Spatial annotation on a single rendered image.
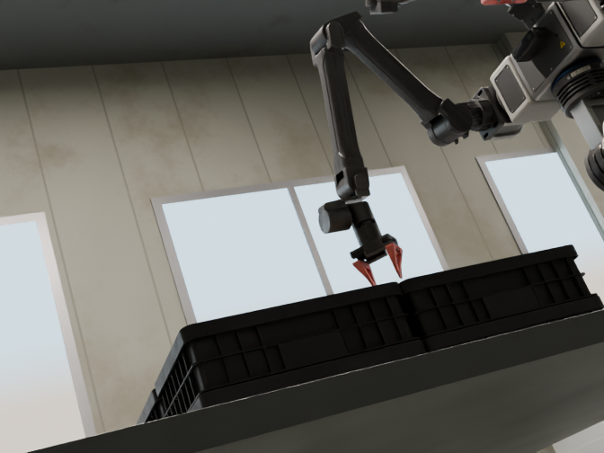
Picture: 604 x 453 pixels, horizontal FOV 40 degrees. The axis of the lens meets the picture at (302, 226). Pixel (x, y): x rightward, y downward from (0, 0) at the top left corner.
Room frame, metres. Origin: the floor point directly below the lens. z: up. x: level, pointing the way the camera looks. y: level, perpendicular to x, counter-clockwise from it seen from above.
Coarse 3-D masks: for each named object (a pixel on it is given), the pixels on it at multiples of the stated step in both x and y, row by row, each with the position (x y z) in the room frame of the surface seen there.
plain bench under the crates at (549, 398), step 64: (576, 320) 1.03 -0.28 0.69; (320, 384) 0.87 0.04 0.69; (384, 384) 0.90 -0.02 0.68; (448, 384) 0.94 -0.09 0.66; (512, 384) 1.11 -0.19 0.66; (576, 384) 1.37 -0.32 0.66; (64, 448) 0.74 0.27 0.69; (128, 448) 0.77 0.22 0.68; (192, 448) 0.80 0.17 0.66; (256, 448) 0.89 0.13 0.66; (320, 448) 1.05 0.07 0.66; (384, 448) 1.28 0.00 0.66; (448, 448) 1.62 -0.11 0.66; (512, 448) 2.20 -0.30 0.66
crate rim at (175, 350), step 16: (368, 288) 1.36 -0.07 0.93; (384, 288) 1.37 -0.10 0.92; (288, 304) 1.29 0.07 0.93; (304, 304) 1.31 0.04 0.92; (320, 304) 1.32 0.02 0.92; (336, 304) 1.33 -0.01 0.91; (208, 320) 1.23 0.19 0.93; (224, 320) 1.24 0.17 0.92; (240, 320) 1.26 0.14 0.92; (256, 320) 1.27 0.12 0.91; (272, 320) 1.28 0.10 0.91; (176, 336) 1.25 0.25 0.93; (192, 336) 1.22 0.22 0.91; (176, 352) 1.28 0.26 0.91; (160, 384) 1.42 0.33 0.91
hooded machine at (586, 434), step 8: (600, 424) 4.07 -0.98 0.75; (584, 432) 4.20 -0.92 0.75; (592, 432) 4.14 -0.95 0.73; (600, 432) 4.09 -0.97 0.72; (568, 440) 4.33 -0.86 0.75; (576, 440) 4.27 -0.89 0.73; (584, 440) 4.22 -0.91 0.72; (592, 440) 4.17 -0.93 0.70; (600, 440) 4.11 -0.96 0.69; (560, 448) 4.41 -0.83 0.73; (568, 448) 4.35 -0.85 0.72; (576, 448) 4.30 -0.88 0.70; (584, 448) 4.24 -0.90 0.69; (592, 448) 4.18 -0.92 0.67; (600, 448) 4.13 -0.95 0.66
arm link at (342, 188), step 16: (336, 32) 1.69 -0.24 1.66; (336, 48) 1.70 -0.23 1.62; (320, 64) 1.73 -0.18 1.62; (336, 64) 1.73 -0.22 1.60; (336, 80) 1.73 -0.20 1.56; (336, 96) 1.73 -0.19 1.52; (336, 112) 1.74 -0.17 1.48; (336, 128) 1.74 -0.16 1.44; (352, 128) 1.76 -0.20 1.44; (336, 144) 1.76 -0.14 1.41; (352, 144) 1.76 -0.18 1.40; (336, 160) 1.77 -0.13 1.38; (352, 160) 1.76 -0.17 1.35; (336, 176) 1.79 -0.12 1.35; (352, 176) 1.76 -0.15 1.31; (368, 176) 1.78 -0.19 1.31; (336, 192) 1.81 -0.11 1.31; (352, 192) 1.77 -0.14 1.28
